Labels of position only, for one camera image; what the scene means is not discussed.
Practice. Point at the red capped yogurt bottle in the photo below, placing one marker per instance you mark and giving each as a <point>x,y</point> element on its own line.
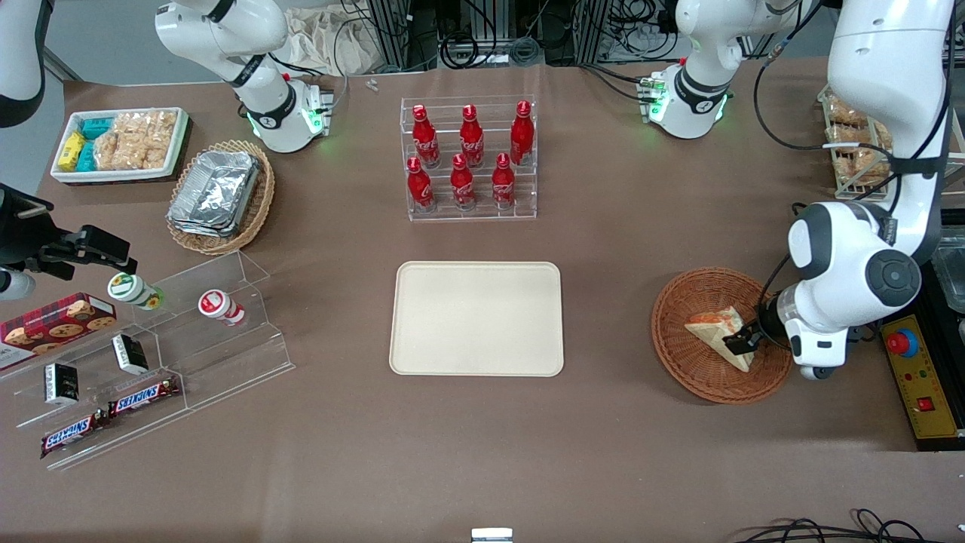
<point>217,305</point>

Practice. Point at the clear bag of rice crackers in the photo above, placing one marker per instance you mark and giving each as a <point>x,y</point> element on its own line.
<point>154,132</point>
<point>117,151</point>

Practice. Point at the beige cloth bag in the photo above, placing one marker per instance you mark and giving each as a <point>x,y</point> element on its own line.
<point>332,41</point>

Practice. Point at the yellow snack box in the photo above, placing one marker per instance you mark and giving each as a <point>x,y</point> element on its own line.
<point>71,151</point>

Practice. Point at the oval light wicker basket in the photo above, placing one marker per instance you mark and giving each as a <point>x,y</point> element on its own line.
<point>260,200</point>

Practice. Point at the green capped yogurt bottle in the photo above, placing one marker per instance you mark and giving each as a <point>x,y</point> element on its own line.
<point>130,290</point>

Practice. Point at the bagged fried snack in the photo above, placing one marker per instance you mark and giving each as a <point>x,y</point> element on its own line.
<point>846,111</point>
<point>863,167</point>
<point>848,138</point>

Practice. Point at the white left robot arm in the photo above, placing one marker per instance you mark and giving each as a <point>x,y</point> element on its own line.
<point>889,90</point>

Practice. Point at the white rectangular snack tray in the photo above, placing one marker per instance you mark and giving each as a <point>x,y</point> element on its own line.
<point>113,175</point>

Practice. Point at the black countertop appliance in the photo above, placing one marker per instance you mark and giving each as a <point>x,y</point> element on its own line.
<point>951,302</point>

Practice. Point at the clear acrylic bottle rack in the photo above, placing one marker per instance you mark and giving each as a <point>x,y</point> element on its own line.
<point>445,213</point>

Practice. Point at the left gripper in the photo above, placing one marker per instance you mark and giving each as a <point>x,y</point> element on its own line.
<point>767,323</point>

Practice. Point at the yellow emergency stop box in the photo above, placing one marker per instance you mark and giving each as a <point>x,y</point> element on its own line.
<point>921,385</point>

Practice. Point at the round brown wicker basket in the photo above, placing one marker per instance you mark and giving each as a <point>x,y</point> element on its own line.
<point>690,362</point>

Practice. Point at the triangular sandwich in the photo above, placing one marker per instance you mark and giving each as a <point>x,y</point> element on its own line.
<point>716,326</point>

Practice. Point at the teal snack box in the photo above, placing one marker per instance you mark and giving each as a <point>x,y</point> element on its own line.
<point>87,157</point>
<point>96,127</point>

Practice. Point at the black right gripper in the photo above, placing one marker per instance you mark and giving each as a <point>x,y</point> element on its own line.
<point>21,235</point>

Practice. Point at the Snickers chocolate bar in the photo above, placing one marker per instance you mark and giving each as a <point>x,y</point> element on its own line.
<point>143,396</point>
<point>69,436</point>

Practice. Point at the stack of foil trays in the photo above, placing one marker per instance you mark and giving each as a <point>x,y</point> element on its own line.
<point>215,192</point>

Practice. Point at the red plaid cookie box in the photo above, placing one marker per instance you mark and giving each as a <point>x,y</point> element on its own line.
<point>56,324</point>

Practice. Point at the small black white box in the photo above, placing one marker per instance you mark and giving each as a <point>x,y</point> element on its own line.
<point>130,354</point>
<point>62,385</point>

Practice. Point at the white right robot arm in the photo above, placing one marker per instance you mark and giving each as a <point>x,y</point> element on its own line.
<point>256,83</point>

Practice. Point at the clear acrylic stepped shelf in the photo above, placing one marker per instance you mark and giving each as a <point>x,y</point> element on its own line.
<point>226,354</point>

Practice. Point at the beige plastic tray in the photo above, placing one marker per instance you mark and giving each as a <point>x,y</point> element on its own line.
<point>475,317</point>

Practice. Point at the red cola bottle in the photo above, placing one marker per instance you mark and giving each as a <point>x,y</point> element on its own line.
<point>424,139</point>
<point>419,187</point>
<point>522,134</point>
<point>462,185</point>
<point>503,183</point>
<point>472,139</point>

